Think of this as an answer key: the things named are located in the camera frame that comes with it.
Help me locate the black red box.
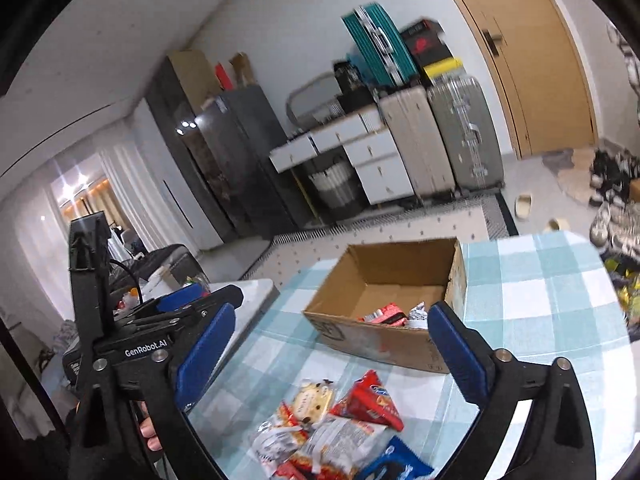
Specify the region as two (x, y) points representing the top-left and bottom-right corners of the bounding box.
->
(399, 19), (453, 68)

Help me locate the small red snack packet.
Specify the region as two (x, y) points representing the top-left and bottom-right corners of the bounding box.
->
(357, 301), (407, 327)

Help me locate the white red snack packet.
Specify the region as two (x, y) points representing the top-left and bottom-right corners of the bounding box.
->
(250, 402), (308, 476)

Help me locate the beige suitcase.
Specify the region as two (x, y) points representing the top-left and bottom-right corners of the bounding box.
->
(377, 85), (457, 203)

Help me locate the pile of shoes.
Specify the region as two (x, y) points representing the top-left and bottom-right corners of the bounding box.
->
(587, 147), (640, 261)

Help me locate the black cable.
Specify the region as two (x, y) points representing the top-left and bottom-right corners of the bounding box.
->
(109, 259), (146, 307)

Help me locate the brown cardboard box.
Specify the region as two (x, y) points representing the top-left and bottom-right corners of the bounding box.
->
(302, 237), (468, 375)

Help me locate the dark cabinet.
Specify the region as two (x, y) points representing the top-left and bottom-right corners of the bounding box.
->
(145, 50), (236, 251)

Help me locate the person's left hand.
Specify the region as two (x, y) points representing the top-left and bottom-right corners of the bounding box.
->
(139, 402), (164, 453)

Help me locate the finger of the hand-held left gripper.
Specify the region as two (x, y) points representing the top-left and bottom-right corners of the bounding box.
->
(155, 283), (212, 314)
(120, 284), (245, 335)

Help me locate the yellow box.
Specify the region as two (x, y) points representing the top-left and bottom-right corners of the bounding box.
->
(422, 57), (466, 83)

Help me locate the silver snack packet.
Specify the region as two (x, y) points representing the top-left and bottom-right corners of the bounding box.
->
(404, 301), (431, 331)

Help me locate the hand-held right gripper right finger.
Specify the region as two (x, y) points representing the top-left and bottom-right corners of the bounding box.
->
(425, 302), (598, 480)

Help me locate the black refrigerator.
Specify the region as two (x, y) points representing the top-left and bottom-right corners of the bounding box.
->
(194, 84), (301, 241)

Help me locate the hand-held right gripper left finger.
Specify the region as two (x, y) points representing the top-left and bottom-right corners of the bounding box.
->
(67, 304), (237, 480)

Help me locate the spotted cookie packet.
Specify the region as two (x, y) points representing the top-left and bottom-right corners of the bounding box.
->
(289, 379), (336, 428)

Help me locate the wooden door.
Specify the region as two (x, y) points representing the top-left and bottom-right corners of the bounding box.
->
(425, 0), (601, 161)

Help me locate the black white wall hanging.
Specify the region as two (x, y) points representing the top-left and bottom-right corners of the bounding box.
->
(607, 22), (640, 106)

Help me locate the white curtain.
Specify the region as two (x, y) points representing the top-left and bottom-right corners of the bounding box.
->
(0, 150), (166, 321)

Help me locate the oval mirror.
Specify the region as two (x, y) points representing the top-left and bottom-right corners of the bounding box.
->
(286, 72), (346, 126)

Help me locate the teal suitcase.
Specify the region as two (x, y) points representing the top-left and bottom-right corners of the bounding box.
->
(341, 4), (418, 88)

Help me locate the round doormat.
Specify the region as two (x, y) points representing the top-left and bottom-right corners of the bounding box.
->
(542, 147), (606, 203)

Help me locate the grey suitcase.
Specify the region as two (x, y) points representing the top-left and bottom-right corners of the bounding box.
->
(426, 75), (506, 196)

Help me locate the white noodle snack packet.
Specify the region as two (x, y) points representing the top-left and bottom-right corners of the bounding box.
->
(290, 415), (388, 480)

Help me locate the blue snack packet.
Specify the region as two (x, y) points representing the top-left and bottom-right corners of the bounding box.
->
(355, 435), (435, 480)

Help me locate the black bag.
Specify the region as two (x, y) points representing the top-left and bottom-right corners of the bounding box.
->
(334, 60), (378, 113)

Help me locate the white dresser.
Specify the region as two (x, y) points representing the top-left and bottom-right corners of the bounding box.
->
(269, 109), (416, 206)

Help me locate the patterned rug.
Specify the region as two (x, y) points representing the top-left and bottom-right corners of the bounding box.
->
(240, 192), (521, 281)

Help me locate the white woven basket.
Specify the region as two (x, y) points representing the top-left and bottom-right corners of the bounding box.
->
(307, 157), (358, 208)

